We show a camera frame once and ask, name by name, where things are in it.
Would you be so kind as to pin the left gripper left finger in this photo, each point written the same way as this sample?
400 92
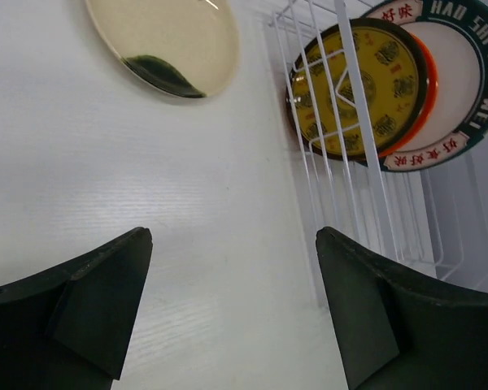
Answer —
69 326

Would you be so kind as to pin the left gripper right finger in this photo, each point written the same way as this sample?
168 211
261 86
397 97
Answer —
397 328

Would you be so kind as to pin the orange plate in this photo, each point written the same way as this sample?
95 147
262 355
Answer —
430 99

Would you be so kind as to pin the green rim lettered plate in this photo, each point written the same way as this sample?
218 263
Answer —
456 34

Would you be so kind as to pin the beige plate green patch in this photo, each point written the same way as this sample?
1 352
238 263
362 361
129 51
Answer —
189 49

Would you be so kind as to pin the white wire dish rack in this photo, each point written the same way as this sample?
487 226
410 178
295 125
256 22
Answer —
433 220

